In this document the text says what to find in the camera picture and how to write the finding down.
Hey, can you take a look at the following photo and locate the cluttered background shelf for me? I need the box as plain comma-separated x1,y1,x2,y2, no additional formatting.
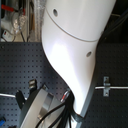
0,0,46,42

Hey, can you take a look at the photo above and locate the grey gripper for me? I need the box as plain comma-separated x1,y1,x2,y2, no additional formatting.
19,89,64,128

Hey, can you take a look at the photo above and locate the grey metal cable clip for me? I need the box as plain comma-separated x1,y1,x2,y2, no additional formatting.
103,76,111,97

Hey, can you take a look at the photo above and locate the white cable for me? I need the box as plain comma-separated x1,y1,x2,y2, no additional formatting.
94,85,128,91

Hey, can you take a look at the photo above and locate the black perforated board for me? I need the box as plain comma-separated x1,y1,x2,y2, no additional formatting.
0,43,128,128

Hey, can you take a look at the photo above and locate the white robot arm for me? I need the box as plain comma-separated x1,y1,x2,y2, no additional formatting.
19,0,116,128

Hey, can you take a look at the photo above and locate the black cable clip left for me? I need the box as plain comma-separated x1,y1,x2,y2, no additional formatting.
15,90,26,109

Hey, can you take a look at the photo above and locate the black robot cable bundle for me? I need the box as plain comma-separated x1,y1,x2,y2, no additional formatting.
37,89,83,128

